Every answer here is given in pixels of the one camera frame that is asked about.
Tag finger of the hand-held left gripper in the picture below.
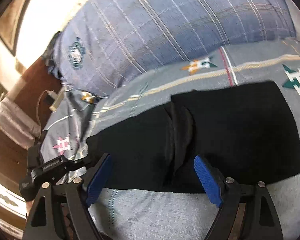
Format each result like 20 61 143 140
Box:
68 158 94 173

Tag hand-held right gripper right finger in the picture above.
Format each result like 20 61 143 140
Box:
193 155 284 240

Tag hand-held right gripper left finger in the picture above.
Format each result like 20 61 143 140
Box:
22 153 113 240

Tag black pants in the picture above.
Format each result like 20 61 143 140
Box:
86 81 300 194

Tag white cloth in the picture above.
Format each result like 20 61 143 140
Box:
0 97 42 150

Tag grey star print bed sheet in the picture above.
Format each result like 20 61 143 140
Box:
39 37 300 240

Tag beige power strip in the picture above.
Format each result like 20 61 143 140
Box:
49 86 67 112

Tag blue plaid pillow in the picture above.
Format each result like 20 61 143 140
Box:
49 0 297 98

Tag white cable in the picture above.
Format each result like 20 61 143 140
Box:
36 89 56 140

